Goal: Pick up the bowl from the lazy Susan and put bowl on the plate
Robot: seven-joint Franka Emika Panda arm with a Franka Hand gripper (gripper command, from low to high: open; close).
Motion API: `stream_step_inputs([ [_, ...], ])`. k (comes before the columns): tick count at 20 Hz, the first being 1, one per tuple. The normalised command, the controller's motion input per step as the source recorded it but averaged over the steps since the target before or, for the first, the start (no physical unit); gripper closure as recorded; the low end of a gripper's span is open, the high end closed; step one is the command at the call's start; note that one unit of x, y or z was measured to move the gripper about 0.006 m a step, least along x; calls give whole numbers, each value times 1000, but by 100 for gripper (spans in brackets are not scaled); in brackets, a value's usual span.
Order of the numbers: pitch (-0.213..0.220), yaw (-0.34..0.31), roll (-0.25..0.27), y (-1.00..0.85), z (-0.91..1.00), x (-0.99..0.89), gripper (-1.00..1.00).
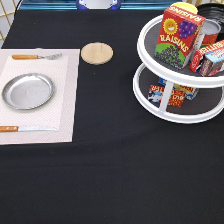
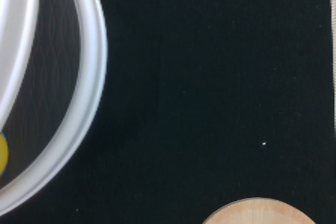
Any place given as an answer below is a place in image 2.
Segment yellow and blue can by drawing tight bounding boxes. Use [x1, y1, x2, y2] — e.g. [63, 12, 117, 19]
[0, 133, 9, 175]

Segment round wooden coaster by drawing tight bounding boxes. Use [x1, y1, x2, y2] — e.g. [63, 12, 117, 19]
[203, 198, 317, 224]

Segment white two-tier lazy Susan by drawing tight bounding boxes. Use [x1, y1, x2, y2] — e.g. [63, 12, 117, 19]
[0, 0, 108, 215]

